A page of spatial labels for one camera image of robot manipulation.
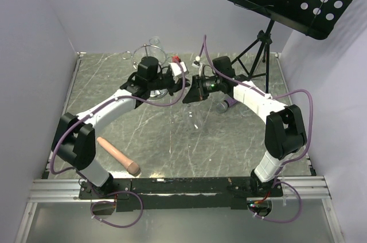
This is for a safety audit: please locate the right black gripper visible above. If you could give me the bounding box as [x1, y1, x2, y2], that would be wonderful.
[183, 74, 224, 103]

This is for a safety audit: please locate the clear wine glass back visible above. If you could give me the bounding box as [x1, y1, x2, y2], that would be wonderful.
[149, 36, 166, 64]

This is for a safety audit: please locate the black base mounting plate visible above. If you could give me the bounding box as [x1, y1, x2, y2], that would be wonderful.
[79, 177, 283, 212]

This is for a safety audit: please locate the clear wine glass front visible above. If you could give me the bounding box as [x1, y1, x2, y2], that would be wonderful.
[216, 97, 229, 112]

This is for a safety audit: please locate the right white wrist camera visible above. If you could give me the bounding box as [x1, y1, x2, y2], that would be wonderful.
[192, 56, 202, 68]

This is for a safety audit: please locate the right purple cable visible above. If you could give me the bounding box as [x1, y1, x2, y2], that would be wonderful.
[199, 34, 315, 224]

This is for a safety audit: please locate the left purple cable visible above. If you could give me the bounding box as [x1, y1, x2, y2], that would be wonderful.
[49, 64, 187, 228]

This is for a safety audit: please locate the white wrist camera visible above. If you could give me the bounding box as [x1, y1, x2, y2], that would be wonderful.
[192, 56, 202, 68]
[169, 56, 189, 79]

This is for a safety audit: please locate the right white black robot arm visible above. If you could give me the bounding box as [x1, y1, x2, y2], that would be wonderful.
[183, 56, 307, 196]

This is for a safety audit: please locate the beige pink microphone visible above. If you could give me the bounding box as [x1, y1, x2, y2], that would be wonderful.
[96, 137, 141, 177]

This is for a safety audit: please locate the purple cable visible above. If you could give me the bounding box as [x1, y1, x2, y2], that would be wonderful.
[49, 64, 187, 228]
[199, 34, 315, 224]

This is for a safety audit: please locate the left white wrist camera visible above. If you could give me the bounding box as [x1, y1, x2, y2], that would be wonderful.
[169, 56, 189, 79]

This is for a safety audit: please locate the purple glitter microphone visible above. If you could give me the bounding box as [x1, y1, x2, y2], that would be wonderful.
[216, 97, 237, 113]

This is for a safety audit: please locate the clear wine glass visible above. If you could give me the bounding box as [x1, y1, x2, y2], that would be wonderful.
[149, 36, 166, 64]
[183, 104, 204, 132]
[216, 97, 229, 112]

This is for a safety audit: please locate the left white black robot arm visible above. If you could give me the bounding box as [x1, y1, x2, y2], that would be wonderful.
[49, 56, 189, 198]

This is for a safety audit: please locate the chrome wine glass rack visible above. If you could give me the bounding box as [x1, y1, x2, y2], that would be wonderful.
[122, 44, 167, 100]

